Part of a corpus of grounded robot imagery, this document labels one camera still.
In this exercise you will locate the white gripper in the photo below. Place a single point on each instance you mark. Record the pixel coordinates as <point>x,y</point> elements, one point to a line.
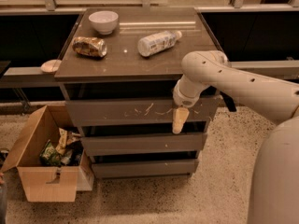
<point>183,99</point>

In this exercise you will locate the grey top drawer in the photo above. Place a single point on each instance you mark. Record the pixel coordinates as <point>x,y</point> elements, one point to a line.
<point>120,111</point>

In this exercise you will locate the grey drawer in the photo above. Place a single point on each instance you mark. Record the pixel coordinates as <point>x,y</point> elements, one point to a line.
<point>144,168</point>
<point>120,111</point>
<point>141,144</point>

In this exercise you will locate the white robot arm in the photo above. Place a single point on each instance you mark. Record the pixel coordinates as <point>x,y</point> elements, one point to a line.
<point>274,192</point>

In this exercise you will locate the grey bottom drawer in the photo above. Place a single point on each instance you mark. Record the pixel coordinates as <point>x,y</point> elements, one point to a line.
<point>144,168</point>

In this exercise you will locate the grey drawer cabinet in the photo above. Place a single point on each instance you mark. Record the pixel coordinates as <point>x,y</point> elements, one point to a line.
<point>124,74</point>

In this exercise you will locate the grey middle drawer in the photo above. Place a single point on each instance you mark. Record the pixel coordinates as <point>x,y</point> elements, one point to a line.
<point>141,144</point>

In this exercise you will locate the open cardboard box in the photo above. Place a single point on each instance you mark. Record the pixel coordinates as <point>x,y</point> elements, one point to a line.
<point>47,183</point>

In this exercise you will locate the clear plastic bottle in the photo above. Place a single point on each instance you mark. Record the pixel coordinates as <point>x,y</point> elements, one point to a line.
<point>158,42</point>

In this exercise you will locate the crushed metal can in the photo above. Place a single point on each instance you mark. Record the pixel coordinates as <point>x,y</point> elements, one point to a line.
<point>90,46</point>

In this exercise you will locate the crumpled tan wrapper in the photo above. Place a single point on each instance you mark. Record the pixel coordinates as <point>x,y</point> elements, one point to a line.
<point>66,139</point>

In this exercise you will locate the white ceramic bowl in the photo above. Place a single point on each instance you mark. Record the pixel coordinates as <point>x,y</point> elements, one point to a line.
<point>104,22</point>

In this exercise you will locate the small round pale dish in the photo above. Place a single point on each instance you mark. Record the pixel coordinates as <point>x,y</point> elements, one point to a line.
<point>50,66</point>

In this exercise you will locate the green snack bag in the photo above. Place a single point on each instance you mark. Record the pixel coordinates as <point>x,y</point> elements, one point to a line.
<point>49,156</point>

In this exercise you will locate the grey bench ledge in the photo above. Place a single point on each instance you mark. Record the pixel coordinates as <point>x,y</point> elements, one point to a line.
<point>32,77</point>

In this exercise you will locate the person at left edge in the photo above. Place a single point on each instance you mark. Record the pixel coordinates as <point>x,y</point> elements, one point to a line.
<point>3,199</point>

